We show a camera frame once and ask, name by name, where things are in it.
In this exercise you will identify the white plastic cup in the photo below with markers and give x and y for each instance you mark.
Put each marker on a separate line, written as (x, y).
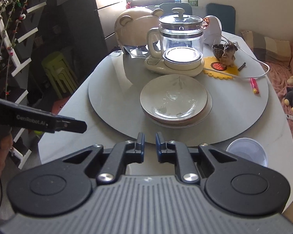
(249, 149)

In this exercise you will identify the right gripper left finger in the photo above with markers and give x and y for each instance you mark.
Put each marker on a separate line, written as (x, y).
(117, 159)

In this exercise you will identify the floral bowl orange rim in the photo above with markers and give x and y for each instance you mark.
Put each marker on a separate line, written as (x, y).
(187, 123)

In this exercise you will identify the green plastic stool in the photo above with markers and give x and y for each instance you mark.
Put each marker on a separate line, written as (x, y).
(60, 74)

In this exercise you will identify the small woven basket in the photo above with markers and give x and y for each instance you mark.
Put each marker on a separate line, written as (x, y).
(218, 50)

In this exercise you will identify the large floral plate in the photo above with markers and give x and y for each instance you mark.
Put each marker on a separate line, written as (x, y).
(173, 97)

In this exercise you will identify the cream kettle base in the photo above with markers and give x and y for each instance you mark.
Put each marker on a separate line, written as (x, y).
(158, 66)

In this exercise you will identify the white remote control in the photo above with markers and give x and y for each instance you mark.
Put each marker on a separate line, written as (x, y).
(289, 117)

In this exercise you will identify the glass electric kettle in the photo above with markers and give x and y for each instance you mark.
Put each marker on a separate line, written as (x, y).
(178, 38)

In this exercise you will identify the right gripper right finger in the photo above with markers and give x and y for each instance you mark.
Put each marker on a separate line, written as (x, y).
(178, 154)

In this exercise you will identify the bear shaped cream container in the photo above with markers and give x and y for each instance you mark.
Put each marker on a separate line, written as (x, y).
(132, 26)

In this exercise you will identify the plaid cushion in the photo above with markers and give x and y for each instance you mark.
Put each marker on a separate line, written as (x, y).
(268, 49)

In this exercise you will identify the white ladder shelf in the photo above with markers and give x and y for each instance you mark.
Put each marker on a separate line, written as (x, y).
(19, 21)

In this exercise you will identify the brown dog figurine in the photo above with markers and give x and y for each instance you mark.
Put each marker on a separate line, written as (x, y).
(228, 58)

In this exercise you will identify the grey lazy susan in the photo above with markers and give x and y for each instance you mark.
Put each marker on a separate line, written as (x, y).
(121, 91)

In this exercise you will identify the red yellow marker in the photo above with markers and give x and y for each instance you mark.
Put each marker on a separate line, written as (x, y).
(254, 85)

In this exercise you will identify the yellow scalloped coaster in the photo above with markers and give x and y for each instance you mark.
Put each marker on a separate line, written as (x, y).
(213, 68)

